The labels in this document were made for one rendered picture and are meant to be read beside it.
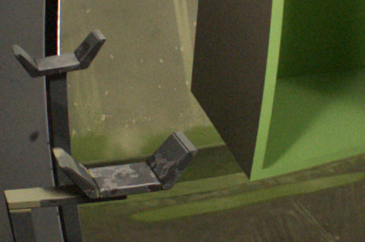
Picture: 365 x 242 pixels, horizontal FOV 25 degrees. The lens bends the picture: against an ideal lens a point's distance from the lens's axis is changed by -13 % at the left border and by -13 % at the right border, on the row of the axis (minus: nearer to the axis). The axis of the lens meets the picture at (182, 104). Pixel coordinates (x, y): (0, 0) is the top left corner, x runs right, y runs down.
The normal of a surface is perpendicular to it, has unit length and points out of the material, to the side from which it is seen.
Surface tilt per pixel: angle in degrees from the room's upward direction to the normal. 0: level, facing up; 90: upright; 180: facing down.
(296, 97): 12
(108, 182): 0
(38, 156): 90
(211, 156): 91
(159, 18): 57
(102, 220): 0
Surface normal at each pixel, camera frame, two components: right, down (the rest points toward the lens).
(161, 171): -0.67, -0.56
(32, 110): 0.32, 0.36
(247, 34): -0.94, 0.14
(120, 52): 0.27, -0.19
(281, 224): 0.00, -0.92
